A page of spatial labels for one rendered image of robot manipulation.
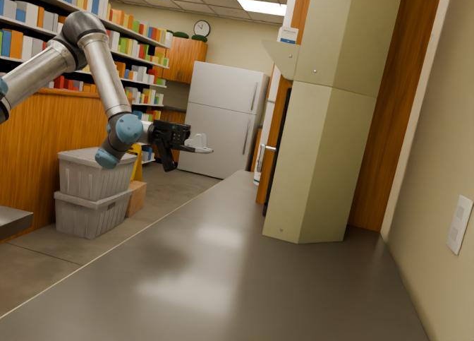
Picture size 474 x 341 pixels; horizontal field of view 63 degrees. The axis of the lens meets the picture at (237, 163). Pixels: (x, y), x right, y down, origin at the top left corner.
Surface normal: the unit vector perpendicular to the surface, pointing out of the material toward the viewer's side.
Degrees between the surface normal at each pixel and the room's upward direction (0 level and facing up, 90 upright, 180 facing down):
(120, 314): 0
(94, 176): 95
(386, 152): 90
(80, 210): 96
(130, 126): 54
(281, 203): 90
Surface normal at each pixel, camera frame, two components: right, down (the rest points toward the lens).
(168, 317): 0.18, -0.97
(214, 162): -0.22, 0.11
